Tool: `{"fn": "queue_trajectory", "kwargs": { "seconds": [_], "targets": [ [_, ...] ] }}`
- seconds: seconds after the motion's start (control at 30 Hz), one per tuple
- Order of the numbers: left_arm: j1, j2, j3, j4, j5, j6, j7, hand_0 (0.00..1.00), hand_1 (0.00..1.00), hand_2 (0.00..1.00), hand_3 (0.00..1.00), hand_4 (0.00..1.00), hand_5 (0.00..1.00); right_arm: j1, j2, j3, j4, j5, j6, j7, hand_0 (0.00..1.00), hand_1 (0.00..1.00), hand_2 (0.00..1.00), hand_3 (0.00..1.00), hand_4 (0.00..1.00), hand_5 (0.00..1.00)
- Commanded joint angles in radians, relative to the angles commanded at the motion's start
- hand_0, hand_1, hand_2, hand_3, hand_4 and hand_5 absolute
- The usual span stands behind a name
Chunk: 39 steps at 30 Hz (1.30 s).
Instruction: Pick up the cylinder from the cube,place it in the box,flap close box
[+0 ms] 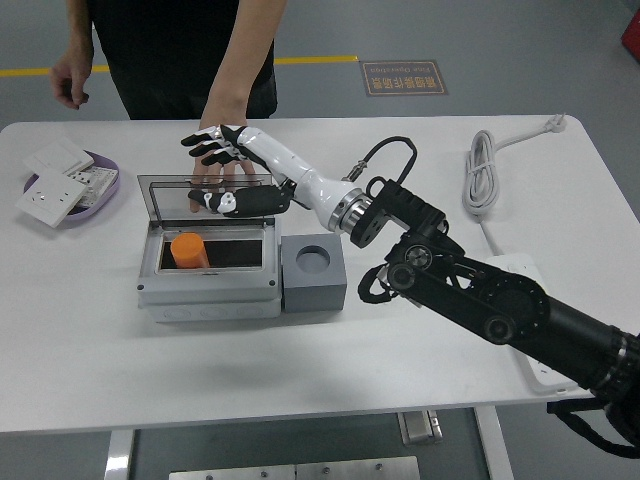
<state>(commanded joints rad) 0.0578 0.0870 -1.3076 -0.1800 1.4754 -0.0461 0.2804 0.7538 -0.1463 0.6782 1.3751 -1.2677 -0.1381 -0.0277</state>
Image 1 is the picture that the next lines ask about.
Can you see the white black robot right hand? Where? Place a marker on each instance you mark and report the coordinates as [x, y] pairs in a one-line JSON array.
[[310, 182]]

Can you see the person's left hand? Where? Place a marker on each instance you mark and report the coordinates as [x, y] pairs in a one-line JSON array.
[[225, 172]]

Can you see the person's right hand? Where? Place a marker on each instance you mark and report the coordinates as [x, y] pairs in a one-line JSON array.
[[67, 80]]

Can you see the orange cylinder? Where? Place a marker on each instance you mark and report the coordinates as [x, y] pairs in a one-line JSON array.
[[189, 250]]

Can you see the grey electrical box clear lid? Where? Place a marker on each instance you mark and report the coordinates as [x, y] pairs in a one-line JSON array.
[[210, 295]]

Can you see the person's right forearm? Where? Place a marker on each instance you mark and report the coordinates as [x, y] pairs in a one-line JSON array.
[[79, 30]]

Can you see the person's left forearm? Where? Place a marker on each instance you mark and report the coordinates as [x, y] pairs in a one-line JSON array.
[[235, 75]]

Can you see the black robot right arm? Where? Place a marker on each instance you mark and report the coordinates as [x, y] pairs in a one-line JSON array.
[[500, 300]]

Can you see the grey cube with round hole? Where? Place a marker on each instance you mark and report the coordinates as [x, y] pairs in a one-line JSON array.
[[312, 295]]

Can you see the white socket with printed label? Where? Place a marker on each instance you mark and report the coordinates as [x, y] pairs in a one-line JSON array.
[[97, 182]]

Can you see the person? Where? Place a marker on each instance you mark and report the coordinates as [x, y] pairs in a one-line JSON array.
[[175, 50]]

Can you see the white five-hole socket plate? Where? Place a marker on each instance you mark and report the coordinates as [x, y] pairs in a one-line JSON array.
[[50, 197]]

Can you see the purple tray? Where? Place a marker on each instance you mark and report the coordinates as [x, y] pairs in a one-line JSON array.
[[90, 216]]

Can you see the white table leg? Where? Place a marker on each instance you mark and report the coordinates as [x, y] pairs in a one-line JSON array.
[[492, 445], [119, 455]]

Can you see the black table control panel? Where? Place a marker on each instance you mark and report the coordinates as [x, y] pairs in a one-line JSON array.
[[560, 406]]

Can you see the red bin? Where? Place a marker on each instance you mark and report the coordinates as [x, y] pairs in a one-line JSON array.
[[632, 35]]

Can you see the white switch plate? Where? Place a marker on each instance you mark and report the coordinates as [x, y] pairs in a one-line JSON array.
[[57, 156]]

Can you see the grey table frame bracket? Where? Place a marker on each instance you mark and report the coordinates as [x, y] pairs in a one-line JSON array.
[[417, 427]]

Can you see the metal base plate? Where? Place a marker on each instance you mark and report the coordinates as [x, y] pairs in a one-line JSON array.
[[300, 470]]

